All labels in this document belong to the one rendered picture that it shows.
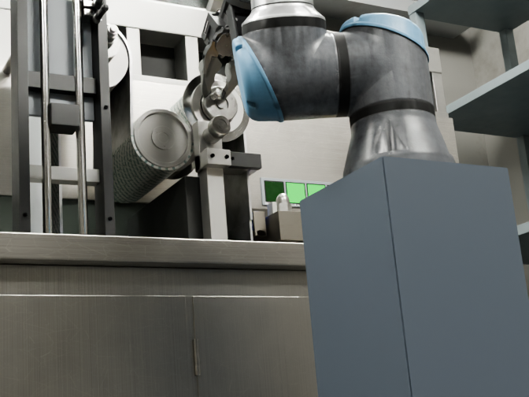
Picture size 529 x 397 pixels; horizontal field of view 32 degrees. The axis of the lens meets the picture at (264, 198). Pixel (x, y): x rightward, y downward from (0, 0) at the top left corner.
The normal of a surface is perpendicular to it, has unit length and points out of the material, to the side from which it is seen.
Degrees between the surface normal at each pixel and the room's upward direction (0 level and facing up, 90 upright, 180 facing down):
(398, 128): 72
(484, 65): 90
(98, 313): 90
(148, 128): 90
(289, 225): 90
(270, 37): 104
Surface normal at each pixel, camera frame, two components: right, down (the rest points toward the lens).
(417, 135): 0.26, -0.56
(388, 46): 0.00, -0.29
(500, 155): -0.88, -0.06
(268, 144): 0.46, -0.27
